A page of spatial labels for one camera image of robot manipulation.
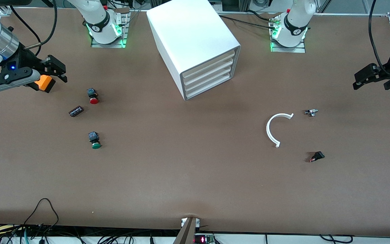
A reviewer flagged red push button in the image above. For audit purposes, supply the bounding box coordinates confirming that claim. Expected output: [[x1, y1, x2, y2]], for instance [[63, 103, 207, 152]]
[[87, 88, 100, 104]]

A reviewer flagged white plastic drawer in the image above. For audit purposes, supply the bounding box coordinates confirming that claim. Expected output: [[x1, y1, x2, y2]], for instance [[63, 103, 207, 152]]
[[185, 65, 233, 94], [183, 58, 235, 88], [186, 73, 232, 100], [181, 49, 237, 82]]

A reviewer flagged green push button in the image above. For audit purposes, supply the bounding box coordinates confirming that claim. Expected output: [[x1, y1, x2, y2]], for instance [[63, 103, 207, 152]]
[[88, 131, 102, 149]]

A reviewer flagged white drawer cabinet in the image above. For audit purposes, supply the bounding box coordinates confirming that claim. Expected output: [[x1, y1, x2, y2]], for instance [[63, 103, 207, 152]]
[[147, 0, 241, 101]]

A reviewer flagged orange and black block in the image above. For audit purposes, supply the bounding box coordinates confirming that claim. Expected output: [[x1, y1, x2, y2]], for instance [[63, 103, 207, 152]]
[[29, 75, 56, 94]]

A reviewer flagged small red LED device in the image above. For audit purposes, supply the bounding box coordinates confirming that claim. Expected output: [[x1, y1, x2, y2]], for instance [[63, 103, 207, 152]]
[[194, 233, 215, 244]]

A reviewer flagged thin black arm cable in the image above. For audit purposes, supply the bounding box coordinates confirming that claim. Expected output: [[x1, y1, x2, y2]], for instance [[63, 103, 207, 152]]
[[10, 6, 43, 57]]

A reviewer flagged black cable with brass tip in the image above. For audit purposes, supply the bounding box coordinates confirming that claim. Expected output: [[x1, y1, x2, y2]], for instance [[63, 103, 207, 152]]
[[24, 0, 59, 50]]

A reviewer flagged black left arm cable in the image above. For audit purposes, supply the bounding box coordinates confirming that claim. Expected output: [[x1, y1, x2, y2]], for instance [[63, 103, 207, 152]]
[[368, 0, 390, 77]]

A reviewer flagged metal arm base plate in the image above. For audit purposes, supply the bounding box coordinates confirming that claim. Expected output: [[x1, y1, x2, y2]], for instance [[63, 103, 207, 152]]
[[90, 9, 130, 48], [269, 15, 306, 54]]

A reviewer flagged black square push switch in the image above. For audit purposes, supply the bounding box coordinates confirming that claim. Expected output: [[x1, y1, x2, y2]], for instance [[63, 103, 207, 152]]
[[309, 151, 325, 163]]

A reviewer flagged white half-ring clamp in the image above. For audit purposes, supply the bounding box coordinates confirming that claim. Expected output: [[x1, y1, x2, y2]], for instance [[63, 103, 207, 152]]
[[266, 113, 294, 148]]

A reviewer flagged black looped cable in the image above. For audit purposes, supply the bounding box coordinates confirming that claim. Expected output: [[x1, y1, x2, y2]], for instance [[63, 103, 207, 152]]
[[23, 198, 60, 238]]

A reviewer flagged black table cable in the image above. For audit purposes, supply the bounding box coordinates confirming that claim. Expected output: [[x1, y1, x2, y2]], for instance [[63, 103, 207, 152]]
[[219, 15, 277, 31]]

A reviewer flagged black floor cable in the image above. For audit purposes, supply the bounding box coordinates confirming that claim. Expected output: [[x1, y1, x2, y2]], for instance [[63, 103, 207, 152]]
[[318, 234, 354, 243]]

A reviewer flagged brown camera mount post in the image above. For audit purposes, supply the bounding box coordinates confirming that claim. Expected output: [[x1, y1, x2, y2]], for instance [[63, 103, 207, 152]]
[[173, 217, 198, 244]]

